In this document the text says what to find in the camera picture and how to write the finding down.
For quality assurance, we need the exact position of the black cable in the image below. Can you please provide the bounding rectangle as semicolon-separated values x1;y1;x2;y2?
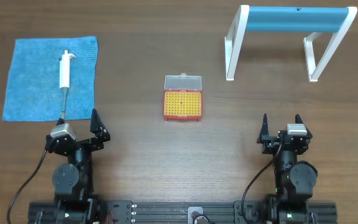
7;141;54;224
241;136;284;224

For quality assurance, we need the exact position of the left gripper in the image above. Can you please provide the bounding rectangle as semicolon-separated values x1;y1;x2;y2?
45;108;111;156

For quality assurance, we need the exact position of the white and blue stand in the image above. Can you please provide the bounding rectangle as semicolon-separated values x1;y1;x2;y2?
224;4;358;83

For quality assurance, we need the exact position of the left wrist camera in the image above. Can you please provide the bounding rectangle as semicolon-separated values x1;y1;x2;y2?
50;123;76;141

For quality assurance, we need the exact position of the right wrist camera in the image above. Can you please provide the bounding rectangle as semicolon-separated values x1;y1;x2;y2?
286;123;308;136

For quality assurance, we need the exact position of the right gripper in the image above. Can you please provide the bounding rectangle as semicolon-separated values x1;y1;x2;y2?
257;113;313;155

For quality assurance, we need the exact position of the white pipette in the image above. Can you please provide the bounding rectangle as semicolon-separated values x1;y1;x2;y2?
58;49;77;121

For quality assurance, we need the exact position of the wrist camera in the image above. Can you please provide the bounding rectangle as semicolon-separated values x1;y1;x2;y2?
50;123;76;141
286;123;308;136

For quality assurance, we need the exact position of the mounting rail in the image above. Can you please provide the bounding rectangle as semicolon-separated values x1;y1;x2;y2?
28;200;338;224

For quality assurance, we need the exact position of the blue cloth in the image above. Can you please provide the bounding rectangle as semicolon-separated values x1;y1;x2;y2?
1;35;99;123

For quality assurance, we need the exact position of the red and yellow tip box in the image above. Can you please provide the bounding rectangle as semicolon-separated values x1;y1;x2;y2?
162;73;203;122

